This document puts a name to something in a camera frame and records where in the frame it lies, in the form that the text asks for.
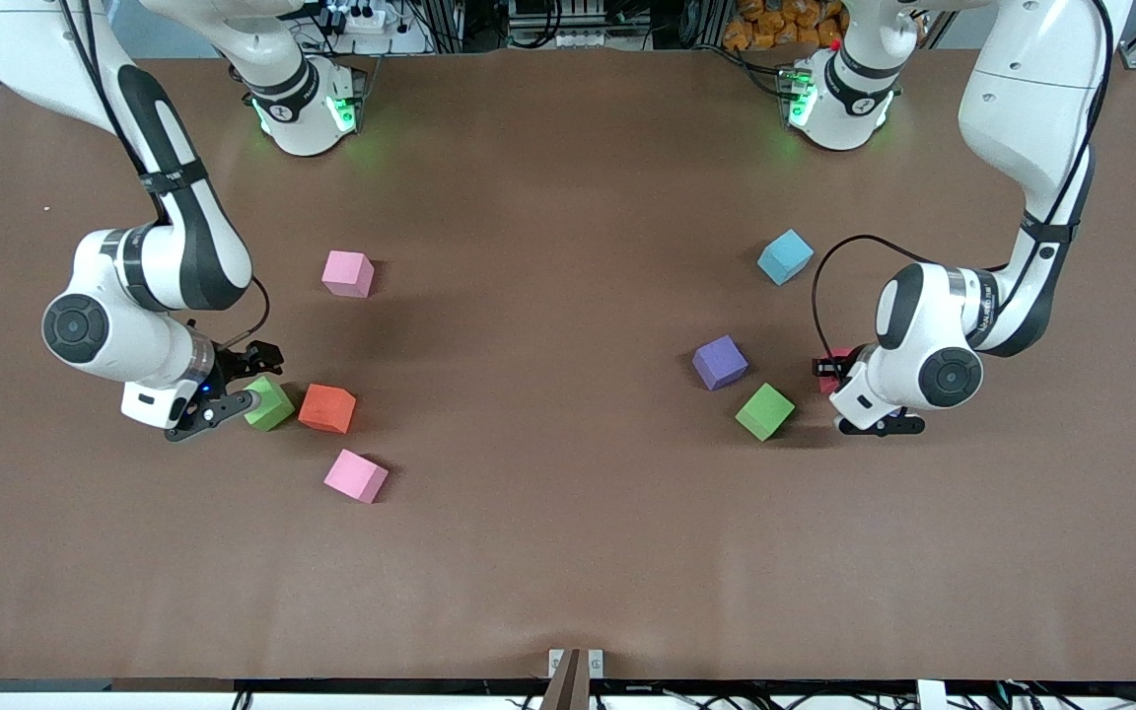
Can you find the orange foam cube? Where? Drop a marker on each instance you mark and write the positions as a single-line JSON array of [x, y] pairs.
[[326, 408]]

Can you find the green foam cube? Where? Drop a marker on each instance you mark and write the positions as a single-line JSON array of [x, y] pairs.
[[274, 404], [764, 411]]

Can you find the small white block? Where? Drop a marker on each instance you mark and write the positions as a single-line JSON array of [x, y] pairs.
[[931, 696]]

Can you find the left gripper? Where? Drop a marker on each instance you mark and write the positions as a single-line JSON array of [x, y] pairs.
[[827, 368]]

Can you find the small metal bracket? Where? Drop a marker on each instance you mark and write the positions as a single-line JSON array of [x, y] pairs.
[[596, 663]]

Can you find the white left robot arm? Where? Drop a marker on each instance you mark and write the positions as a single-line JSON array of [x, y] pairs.
[[1022, 99]]

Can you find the pink foam cube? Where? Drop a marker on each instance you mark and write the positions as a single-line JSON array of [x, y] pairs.
[[355, 476], [346, 274]]

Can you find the red foam cube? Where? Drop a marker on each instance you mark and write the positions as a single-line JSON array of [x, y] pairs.
[[827, 387]]

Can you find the white power strip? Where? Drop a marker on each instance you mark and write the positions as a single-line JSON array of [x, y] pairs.
[[366, 20]]

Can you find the orange snack bag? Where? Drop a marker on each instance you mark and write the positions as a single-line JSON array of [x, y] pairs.
[[775, 25]]

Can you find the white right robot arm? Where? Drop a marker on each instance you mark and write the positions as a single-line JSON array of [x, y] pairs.
[[134, 345]]

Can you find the light blue foam cube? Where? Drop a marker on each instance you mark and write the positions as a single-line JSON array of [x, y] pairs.
[[785, 257]]

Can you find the grey equipment box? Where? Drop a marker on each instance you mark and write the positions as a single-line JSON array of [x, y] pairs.
[[563, 25]]

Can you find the purple foam cube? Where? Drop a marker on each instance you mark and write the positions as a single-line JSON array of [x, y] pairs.
[[720, 362]]

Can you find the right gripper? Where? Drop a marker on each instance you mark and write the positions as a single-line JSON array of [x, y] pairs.
[[231, 364]]

